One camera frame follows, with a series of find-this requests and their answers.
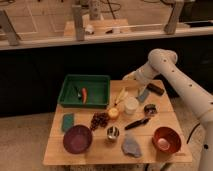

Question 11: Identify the orange fruit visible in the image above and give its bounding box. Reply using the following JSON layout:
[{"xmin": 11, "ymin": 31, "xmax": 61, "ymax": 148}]
[{"xmin": 108, "ymin": 107, "xmax": 119, "ymax": 120}]

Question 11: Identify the dark green vegetable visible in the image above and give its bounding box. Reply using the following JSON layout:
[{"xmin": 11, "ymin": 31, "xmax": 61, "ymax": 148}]
[{"xmin": 74, "ymin": 86, "xmax": 82, "ymax": 100}]

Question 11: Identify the red bowl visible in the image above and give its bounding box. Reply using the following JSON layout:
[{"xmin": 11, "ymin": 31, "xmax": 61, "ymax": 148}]
[{"xmin": 152, "ymin": 127, "xmax": 182, "ymax": 155}]

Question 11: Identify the small dark round tin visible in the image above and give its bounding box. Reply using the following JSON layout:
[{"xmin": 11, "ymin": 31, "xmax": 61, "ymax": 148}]
[{"xmin": 144, "ymin": 104, "xmax": 157, "ymax": 116}]

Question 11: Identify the black rectangular block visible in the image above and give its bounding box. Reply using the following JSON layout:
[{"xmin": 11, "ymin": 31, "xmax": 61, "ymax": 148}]
[{"xmin": 147, "ymin": 83, "xmax": 164, "ymax": 96}]

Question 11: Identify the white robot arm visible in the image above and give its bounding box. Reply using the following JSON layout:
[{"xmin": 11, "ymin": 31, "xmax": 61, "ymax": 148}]
[{"xmin": 123, "ymin": 49, "xmax": 213, "ymax": 171}]

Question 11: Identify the grey cloth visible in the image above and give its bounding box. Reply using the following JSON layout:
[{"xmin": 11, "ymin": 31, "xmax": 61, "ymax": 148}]
[{"xmin": 121, "ymin": 134, "xmax": 142, "ymax": 158}]

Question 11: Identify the purple bowl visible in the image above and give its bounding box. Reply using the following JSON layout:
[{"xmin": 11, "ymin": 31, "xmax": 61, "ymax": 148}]
[{"xmin": 63, "ymin": 125, "xmax": 93, "ymax": 154}]

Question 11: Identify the blue-grey cloth piece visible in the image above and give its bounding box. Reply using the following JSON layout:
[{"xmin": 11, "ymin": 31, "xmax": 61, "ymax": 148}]
[{"xmin": 137, "ymin": 88, "xmax": 149, "ymax": 103}]

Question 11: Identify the green plastic tray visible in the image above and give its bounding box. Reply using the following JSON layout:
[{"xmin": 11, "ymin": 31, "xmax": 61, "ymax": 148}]
[{"xmin": 58, "ymin": 74, "xmax": 110, "ymax": 109}]

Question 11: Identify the white cup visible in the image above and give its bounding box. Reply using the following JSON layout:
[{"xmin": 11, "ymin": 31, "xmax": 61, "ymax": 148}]
[{"xmin": 124, "ymin": 97, "xmax": 139, "ymax": 115}]

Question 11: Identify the metal cup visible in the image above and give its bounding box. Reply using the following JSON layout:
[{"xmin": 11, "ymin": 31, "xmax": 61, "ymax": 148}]
[{"xmin": 107, "ymin": 126, "xmax": 120, "ymax": 142}]

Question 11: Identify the black handled utensil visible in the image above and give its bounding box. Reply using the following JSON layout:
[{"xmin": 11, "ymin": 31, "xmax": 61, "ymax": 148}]
[{"xmin": 124, "ymin": 118, "xmax": 150, "ymax": 130}]

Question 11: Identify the black cable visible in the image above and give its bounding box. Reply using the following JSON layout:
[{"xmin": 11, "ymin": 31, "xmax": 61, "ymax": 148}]
[{"xmin": 186, "ymin": 122, "xmax": 202, "ymax": 145}]

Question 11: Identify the green sponge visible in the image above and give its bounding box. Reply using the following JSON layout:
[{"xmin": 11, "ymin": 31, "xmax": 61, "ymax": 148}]
[{"xmin": 61, "ymin": 113, "xmax": 74, "ymax": 132}]

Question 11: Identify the yellow banana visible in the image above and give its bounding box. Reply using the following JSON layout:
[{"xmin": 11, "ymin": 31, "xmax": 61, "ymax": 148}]
[{"xmin": 114, "ymin": 87, "xmax": 128, "ymax": 105}]

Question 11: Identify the dark grape bunch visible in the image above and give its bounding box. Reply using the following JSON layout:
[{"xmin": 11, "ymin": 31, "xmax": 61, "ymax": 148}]
[{"xmin": 90, "ymin": 113, "xmax": 109, "ymax": 131}]

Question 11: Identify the orange carrot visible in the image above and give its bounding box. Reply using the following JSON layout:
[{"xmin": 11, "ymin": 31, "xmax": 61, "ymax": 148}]
[{"xmin": 82, "ymin": 88, "xmax": 87, "ymax": 104}]

